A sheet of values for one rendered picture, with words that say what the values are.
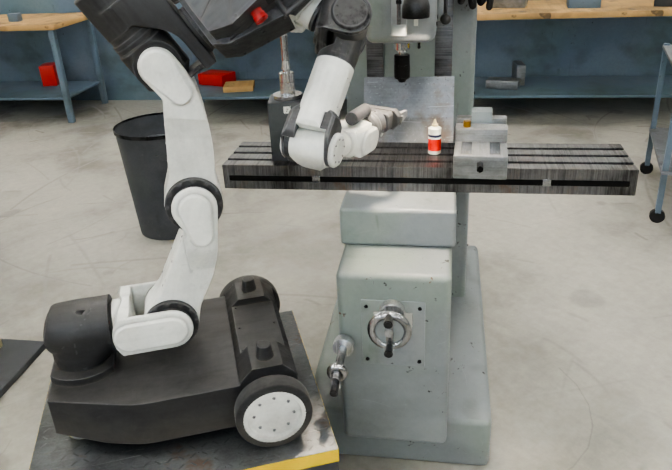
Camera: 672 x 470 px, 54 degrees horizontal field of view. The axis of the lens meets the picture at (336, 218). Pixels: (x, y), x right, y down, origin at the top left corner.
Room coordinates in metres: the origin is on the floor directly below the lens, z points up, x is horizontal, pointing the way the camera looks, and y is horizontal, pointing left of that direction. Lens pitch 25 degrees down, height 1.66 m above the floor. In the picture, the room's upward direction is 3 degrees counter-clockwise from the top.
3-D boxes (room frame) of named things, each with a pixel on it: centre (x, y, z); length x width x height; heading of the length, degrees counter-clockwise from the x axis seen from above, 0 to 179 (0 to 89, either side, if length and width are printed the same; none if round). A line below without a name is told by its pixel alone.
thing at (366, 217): (1.97, -0.22, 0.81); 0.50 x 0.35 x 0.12; 170
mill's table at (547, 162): (1.96, -0.28, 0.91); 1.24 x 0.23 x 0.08; 80
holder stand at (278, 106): (2.02, 0.08, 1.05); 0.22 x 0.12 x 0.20; 88
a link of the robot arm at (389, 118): (1.76, -0.12, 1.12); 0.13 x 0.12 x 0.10; 65
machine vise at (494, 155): (1.90, -0.45, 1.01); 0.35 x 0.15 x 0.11; 167
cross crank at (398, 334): (1.48, -0.13, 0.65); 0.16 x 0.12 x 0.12; 170
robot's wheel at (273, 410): (1.33, 0.19, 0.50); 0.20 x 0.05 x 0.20; 102
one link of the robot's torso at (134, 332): (1.53, 0.51, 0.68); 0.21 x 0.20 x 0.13; 102
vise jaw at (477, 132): (1.87, -0.44, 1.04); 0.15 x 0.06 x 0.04; 77
